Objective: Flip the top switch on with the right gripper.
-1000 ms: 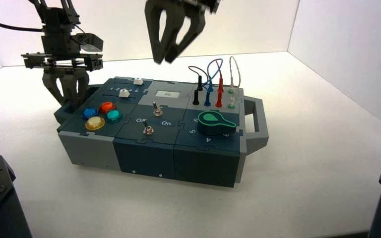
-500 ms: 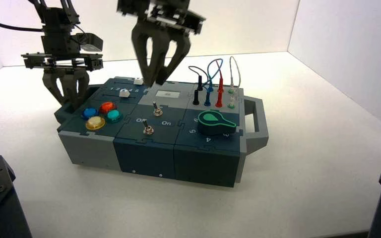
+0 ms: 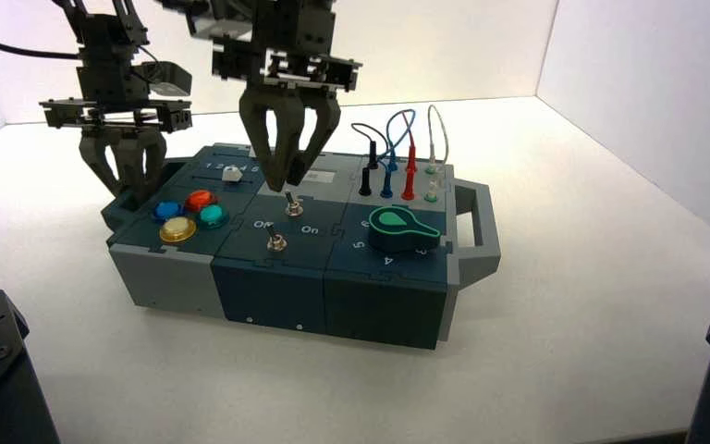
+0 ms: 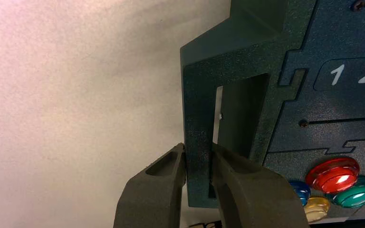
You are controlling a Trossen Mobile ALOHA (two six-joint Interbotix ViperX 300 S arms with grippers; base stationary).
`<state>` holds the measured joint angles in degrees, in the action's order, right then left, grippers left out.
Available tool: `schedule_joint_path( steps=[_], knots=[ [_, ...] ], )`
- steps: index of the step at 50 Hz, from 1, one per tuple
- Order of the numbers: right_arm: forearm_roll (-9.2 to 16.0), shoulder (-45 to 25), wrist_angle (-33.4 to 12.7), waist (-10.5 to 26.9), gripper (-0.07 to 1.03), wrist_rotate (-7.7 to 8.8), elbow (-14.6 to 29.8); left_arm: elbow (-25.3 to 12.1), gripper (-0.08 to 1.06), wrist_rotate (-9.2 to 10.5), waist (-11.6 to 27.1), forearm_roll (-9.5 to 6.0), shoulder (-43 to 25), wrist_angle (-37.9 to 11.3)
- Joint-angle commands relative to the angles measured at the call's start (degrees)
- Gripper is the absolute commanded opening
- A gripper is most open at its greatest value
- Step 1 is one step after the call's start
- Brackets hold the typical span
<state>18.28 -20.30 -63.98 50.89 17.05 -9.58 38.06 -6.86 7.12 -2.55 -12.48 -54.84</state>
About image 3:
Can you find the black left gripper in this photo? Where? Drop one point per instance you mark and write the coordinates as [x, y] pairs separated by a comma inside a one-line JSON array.
[[110, 73]]

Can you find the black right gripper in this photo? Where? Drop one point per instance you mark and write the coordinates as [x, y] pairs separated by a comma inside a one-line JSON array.
[[294, 30]]

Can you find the metal toggle switch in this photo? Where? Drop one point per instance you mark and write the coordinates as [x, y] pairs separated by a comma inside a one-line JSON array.
[[276, 243], [294, 207]]

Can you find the grey and teal control box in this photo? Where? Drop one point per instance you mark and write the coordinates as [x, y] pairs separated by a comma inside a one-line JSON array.
[[269, 294]]

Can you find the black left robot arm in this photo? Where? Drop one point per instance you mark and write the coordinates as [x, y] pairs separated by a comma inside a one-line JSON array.
[[123, 7]]

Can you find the small grey display screen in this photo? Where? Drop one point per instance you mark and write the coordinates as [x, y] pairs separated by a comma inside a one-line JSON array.
[[324, 177]]

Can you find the blue round push button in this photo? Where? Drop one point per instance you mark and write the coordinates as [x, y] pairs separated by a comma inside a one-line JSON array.
[[167, 211]]

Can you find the white slider knob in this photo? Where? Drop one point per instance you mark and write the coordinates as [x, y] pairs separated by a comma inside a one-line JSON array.
[[232, 174]]

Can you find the red round push button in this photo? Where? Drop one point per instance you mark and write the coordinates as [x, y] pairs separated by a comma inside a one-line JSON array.
[[200, 200]]

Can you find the yellow round push button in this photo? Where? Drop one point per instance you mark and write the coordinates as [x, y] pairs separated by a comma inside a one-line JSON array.
[[177, 230]]

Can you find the teal round push button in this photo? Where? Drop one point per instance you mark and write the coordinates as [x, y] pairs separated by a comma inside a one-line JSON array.
[[211, 216]]

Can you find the green and black rotary knob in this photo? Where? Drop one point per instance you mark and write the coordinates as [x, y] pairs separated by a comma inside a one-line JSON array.
[[398, 233]]

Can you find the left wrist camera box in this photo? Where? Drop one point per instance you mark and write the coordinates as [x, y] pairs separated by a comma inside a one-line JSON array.
[[171, 78]]

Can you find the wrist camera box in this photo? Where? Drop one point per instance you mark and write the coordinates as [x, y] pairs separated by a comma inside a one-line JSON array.
[[171, 78], [220, 24]]

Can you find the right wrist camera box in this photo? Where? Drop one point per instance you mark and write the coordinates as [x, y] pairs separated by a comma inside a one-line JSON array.
[[220, 24]]

